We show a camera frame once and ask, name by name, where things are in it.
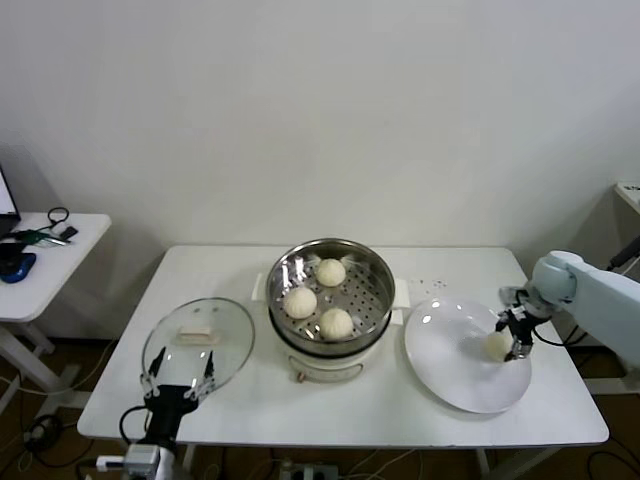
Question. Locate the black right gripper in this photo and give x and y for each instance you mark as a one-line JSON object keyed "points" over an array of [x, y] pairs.
{"points": [[522, 326]]}

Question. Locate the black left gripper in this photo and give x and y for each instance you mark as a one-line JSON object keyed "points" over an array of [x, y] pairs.
{"points": [[165, 415]]}

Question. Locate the white steamed baozi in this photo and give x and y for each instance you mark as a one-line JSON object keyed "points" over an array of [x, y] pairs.
{"points": [[331, 272], [300, 303], [497, 346], [336, 324]]}

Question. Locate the round glass pot lid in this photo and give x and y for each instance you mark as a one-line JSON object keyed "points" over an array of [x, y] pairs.
{"points": [[230, 330]]}

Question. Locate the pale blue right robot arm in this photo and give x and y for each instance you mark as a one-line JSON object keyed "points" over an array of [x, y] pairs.
{"points": [[600, 310]]}

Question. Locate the perforated steel steamer basket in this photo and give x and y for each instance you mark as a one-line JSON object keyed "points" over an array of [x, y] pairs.
{"points": [[370, 300]]}

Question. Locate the round white plate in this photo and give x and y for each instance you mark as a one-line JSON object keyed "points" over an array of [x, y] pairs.
{"points": [[450, 360]]}

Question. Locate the white table leg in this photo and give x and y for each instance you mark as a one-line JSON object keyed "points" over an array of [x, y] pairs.
{"points": [[482, 465], [189, 465]]}

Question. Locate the white electric cooker pot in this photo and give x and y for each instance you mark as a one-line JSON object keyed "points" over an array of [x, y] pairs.
{"points": [[325, 371]]}

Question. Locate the white side table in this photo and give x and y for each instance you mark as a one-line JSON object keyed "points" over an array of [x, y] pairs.
{"points": [[65, 270]]}

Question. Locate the grey floor power strip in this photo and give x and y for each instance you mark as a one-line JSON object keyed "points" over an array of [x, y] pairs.
{"points": [[310, 472]]}

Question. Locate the small black device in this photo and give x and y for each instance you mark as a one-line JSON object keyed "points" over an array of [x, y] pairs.
{"points": [[69, 232]]}

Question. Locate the white cabinet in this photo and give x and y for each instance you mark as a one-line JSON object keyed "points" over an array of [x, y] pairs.
{"points": [[627, 197]]}

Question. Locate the open black laptop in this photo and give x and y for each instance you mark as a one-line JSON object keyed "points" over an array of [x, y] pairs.
{"points": [[6, 195]]}

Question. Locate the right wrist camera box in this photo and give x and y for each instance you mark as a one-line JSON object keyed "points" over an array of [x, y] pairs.
{"points": [[511, 294]]}

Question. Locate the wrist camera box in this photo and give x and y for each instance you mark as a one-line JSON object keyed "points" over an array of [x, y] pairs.
{"points": [[511, 294], [141, 457]]}

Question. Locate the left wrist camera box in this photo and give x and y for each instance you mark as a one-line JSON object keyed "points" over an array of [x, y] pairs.
{"points": [[141, 457]]}

